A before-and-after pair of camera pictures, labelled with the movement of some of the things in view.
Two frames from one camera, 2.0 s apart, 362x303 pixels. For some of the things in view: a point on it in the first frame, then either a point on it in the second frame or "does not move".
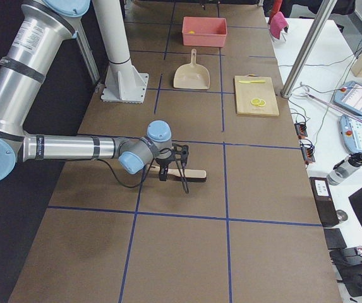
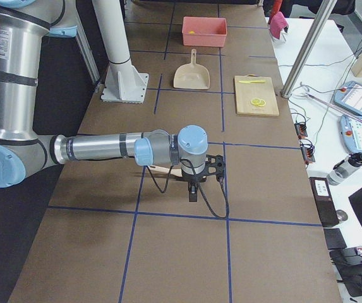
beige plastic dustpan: [192, 76] does not move
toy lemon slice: [256, 101] does not move
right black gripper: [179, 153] → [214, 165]
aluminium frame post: [308, 50] does not move
